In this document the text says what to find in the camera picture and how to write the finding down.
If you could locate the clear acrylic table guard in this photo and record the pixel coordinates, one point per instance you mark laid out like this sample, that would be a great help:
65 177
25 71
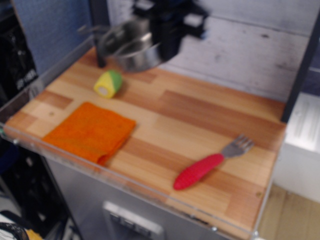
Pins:
179 121

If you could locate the stainless steel saucepan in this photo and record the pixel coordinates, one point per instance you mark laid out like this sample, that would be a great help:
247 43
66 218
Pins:
130 44

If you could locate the dark right shelf post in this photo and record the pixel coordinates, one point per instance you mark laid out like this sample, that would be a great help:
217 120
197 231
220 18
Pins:
303 70

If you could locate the silver dispenser button panel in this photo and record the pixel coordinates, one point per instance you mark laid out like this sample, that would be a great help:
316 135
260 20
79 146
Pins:
133 221

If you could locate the red handled metal fork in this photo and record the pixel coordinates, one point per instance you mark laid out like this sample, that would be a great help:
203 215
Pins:
195 172

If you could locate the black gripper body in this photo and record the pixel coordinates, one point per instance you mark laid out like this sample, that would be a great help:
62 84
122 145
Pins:
172 17

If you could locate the white side cabinet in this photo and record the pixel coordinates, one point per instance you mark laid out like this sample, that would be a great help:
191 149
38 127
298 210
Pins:
298 166

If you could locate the orange knitted cloth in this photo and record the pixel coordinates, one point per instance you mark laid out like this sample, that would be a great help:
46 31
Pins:
92 133

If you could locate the toy corn cob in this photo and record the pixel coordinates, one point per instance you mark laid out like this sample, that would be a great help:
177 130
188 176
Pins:
108 84

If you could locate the dark left shelf post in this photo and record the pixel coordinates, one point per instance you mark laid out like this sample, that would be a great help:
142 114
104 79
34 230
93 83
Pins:
100 24

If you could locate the yellow object bottom left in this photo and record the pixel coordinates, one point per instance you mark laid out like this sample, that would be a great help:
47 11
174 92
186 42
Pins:
32 235

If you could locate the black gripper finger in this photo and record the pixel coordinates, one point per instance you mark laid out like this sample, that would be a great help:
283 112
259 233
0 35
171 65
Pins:
169 36

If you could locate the dark shelf post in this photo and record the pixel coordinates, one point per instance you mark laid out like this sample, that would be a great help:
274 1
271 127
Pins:
100 24
303 70

